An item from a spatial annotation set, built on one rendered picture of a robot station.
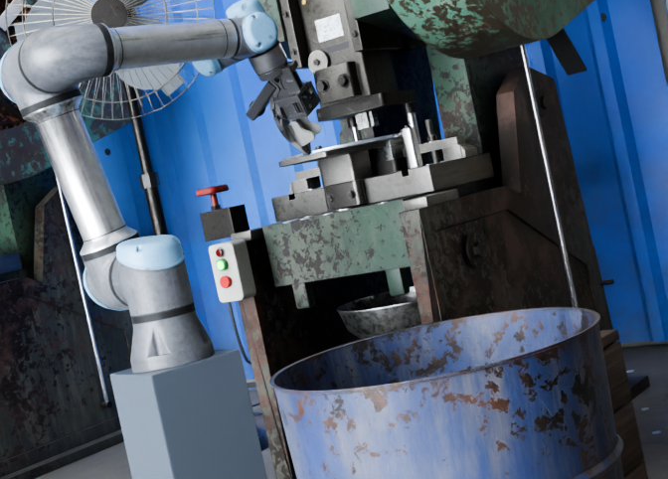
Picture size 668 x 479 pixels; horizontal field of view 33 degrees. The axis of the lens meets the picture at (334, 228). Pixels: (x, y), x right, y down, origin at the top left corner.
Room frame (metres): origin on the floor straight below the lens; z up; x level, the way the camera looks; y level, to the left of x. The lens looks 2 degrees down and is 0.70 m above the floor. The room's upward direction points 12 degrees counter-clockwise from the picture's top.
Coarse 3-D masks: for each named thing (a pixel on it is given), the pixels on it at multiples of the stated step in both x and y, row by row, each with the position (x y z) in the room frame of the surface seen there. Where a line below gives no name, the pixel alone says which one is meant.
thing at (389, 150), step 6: (390, 144) 2.67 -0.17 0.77; (396, 144) 2.69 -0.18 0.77; (402, 144) 2.71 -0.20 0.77; (372, 150) 2.70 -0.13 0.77; (378, 150) 2.69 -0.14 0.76; (384, 150) 2.68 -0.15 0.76; (390, 150) 2.67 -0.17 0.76; (396, 150) 2.69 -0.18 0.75; (402, 150) 2.71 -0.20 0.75; (372, 156) 2.70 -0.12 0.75; (378, 156) 2.69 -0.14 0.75; (384, 156) 2.68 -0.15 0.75; (390, 156) 2.67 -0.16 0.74; (396, 156) 2.68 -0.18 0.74; (402, 156) 2.70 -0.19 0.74; (372, 162) 2.70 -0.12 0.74
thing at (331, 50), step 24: (312, 0) 2.70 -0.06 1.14; (336, 0) 2.66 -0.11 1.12; (312, 24) 2.71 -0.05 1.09; (336, 24) 2.67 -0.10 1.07; (312, 48) 2.71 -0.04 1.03; (336, 48) 2.68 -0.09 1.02; (312, 72) 2.71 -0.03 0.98; (336, 72) 2.65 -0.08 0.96; (360, 72) 2.65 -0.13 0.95; (384, 72) 2.70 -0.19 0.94; (336, 96) 2.66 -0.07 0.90; (360, 96) 2.66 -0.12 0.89
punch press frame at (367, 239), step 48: (384, 0) 2.54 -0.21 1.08; (288, 48) 2.77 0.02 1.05; (432, 48) 2.82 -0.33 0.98; (432, 96) 3.23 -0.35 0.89; (480, 96) 2.82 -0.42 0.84; (480, 144) 2.78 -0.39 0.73; (432, 192) 2.55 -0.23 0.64; (288, 240) 2.63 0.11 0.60; (336, 240) 2.55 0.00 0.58; (384, 240) 2.48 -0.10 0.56
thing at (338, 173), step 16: (368, 144) 2.60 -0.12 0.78; (384, 144) 2.66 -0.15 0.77; (288, 160) 2.53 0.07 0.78; (304, 160) 2.50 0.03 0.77; (320, 160) 2.62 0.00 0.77; (336, 160) 2.60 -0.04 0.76; (352, 160) 2.58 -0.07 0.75; (368, 160) 2.63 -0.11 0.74; (336, 176) 2.60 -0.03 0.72; (352, 176) 2.58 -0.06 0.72; (368, 176) 2.62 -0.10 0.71; (336, 192) 2.61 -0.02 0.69; (352, 192) 2.58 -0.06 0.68; (336, 208) 2.62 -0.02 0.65
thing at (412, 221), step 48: (528, 96) 2.87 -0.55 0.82; (528, 144) 2.83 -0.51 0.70; (480, 192) 2.59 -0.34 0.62; (528, 192) 2.78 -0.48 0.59; (576, 192) 3.02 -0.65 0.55; (432, 240) 2.38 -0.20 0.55; (480, 240) 2.53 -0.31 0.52; (528, 240) 2.75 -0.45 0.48; (576, 240) 2.96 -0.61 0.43; (432, 288) 2.36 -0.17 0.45; (480, 288) 2.52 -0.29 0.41; (528, 288) 2.71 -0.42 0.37; (576, 288) 2.93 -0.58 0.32
